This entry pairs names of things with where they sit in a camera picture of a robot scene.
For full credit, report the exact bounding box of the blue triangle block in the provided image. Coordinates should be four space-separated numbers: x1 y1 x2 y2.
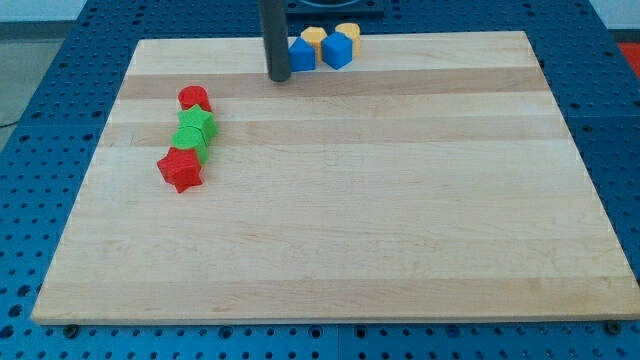
288 37 316 72

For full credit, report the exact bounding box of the blue cube block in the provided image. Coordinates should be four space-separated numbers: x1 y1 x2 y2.
321 32 353 70

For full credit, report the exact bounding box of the light wooden board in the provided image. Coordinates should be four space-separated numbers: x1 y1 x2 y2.
32 31 639 325

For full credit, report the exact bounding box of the green cylinder block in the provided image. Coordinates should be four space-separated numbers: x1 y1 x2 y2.
171 127 209 164

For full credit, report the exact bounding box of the red star block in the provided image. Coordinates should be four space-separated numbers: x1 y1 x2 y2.
157 147 203 193

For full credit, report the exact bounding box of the green star block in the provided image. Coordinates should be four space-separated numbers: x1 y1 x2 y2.
177 104 218 145

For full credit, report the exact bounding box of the yellow pentagon block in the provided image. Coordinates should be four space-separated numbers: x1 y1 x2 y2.
300 26 327 62

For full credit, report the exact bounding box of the yellow hexagon block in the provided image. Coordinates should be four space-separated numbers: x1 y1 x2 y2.
334 22 361 57

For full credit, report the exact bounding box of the red cylinder block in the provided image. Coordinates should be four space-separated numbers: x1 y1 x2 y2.
178 85 212 112

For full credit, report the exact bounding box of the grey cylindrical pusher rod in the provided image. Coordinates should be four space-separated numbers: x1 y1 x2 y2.
258 0 291 82

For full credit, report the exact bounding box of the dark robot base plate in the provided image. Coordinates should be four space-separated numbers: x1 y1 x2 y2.
284 0 387 15

